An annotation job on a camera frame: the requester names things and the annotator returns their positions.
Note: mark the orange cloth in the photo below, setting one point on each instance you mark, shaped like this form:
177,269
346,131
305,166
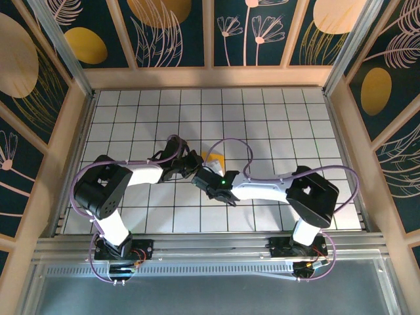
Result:
216,157

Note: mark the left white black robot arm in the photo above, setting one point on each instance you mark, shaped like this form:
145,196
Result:
98,190

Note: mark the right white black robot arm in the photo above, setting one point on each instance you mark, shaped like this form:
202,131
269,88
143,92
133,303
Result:
311,197

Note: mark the long aluminium mounting beam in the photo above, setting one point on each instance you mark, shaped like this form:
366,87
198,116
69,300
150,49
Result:
210,246

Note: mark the grey metal platform panel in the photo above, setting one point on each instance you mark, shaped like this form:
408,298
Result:
210,295

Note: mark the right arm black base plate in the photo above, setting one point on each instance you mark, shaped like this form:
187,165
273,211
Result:
279,249

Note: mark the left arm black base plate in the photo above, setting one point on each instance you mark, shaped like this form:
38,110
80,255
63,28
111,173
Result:
144,249

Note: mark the aluminium side rail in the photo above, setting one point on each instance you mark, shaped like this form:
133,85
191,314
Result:
73,164
339,131

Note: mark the aluminium corner post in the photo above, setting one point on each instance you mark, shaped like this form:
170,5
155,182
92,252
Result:
67,55
349,49

